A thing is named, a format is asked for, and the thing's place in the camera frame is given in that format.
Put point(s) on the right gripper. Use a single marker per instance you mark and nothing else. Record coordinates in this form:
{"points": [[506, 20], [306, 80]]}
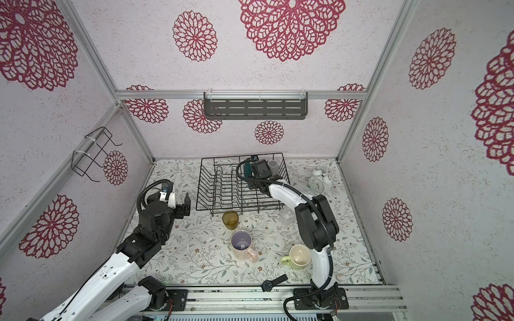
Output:
{"points": [[259, 170]]}

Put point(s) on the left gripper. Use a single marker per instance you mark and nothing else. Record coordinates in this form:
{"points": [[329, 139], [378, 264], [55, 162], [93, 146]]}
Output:
{"points": [[184, 208]]}

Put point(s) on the grey mug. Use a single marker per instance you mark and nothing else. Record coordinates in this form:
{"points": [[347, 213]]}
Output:
{"points": [[274, 166]]}

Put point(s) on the black wire dish rack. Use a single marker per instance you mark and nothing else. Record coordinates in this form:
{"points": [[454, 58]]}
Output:
{"points": [[220, 190]]}

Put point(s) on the pink tall mug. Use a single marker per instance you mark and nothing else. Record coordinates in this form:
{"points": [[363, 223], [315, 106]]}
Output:
{"points": [[242, 246]]}

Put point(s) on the teal mug cream inside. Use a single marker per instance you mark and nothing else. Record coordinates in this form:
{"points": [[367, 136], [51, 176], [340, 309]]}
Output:
{"points": [[247, 166]]}

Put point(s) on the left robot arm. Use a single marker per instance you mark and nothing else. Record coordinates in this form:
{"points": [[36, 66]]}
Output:
{"points": [[129, 258]]}

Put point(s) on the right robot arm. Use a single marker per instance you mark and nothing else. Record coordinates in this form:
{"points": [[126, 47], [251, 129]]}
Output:
{"points": [[316, 222]]}

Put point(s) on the clear glass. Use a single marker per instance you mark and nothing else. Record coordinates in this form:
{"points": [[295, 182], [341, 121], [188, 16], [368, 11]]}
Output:
{"points": [[286, 216]]}

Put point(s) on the amber textured glass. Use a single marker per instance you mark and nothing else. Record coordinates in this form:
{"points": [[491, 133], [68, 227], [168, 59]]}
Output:
{"points": [[230, 219]]}

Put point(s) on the white twin-bell alarm clock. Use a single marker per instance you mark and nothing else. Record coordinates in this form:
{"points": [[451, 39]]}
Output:
{"points": [[320, 181]]}

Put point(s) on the light green mug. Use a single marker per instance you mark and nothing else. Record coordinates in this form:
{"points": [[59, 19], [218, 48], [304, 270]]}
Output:
{"points": [[298, 259]]}

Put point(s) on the black wristwatch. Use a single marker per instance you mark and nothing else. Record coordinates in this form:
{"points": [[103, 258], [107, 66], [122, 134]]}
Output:
{"points": [[268, 285]]}

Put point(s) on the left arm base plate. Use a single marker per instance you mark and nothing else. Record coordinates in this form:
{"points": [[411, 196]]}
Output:
{"points": [[176, 300]]}

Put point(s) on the grey wall shelf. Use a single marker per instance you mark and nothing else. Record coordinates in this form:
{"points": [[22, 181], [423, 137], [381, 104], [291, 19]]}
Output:
{"points": [[255, 106]]}

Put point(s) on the black wire wall basket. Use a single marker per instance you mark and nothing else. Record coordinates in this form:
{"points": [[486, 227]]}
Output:
{"points": [[82, 161]]}

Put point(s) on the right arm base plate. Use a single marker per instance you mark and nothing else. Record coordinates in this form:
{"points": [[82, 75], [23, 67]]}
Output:
{"points": [[334, 298]]}

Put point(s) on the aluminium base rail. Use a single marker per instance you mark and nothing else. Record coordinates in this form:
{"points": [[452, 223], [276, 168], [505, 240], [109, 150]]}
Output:
{"points": [[231, 300]]}

